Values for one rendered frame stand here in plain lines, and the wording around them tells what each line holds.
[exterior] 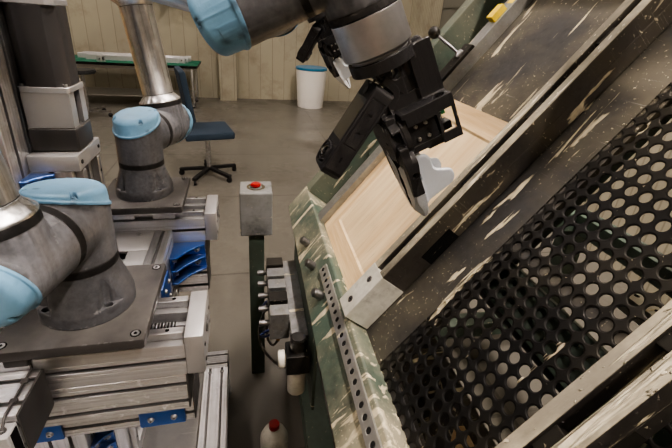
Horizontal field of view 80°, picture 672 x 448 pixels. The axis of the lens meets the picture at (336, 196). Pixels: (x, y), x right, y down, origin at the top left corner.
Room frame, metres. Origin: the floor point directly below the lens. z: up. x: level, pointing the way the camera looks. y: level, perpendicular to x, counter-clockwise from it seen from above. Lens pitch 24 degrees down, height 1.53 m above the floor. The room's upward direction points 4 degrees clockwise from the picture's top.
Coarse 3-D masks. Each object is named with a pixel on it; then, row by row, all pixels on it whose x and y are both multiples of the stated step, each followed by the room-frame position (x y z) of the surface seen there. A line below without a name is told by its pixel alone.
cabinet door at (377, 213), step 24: (480, 120) 1.01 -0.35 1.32; (456, 144) 1.01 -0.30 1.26; (480, 144) 0.94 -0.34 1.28; (384, 168) 1.19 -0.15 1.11; (456, 168) 0.93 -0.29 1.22; (360, 192) 1.19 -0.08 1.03; (384, 192) 1.09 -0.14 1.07; (336, 216) 1.18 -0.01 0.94; (360, 216) 1.08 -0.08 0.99; (384, 216) 0.99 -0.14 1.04; (408, 216) 0.92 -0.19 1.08; (336, 240) 1.07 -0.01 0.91; (360, 240) 0.99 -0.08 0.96; (384, 240) 0.91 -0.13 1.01; (360, 264) 0.90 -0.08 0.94
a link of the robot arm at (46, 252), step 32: (0, 160) 0.44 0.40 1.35; (0, 192) 0.43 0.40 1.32; (0, 224) 0.40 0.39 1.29; (32, 224) 0.43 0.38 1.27; (64, 224) 0.49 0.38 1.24; (0, 256) 0.39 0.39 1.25; (32, 256) 0.42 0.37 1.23; (64, 256) 0.46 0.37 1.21; (0, 288) 0.37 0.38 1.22; (32, 288) 0.40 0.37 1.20; (0, 320) 0.37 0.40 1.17
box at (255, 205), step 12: (240, 192) 1.33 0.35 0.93; (252, 192) 1.34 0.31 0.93; (264, 192) 1.35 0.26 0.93; (240, 204) 1.32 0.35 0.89; (252, 204) 1.33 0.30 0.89; (264, 204) 1.34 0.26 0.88; (240, 216) 1.32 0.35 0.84; (252, 216) 1.33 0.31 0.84; (264, 216) 1.34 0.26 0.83; (240, 228) 1.32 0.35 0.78; (252, 228) 1.33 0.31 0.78; (264, 228) 1.34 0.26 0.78
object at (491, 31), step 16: (528, 0) 1.33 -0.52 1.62; (512, 16) 1.32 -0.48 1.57; (480, 32) 1.35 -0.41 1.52; (496, 32) 1.31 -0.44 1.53; (480, 48) 1.31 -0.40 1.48; (464, 64) 1.30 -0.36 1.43; (448, 80) 1.29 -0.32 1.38; (368, 160) 1.27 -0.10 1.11; (352, 176) 1.27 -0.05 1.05; (352, 192) 1.23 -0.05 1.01; (336, 208) 1.21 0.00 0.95
